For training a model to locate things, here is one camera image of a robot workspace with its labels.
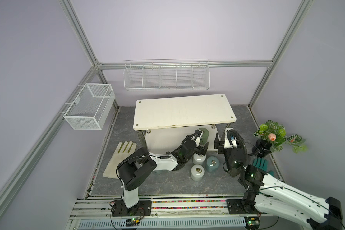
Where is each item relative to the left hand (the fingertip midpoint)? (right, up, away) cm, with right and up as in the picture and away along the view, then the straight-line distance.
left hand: (203, 139), depth 86 cm
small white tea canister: (-3, -11, -2) cm, 12 cm away
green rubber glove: (+37, -15, +2) cm, 40 cm away
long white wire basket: (-23, +44, +12) cm, 51 cm away
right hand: (+9, +5, -15) cm, 18 cm away
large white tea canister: (-4, -17, -8) cm, 19 cm away
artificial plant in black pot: (+30, +4, -17) cm, 35 cm away
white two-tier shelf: (-22, +11, -19) cm, 31 cm away
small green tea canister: (+1, +1, +1) cm, 2 cm away
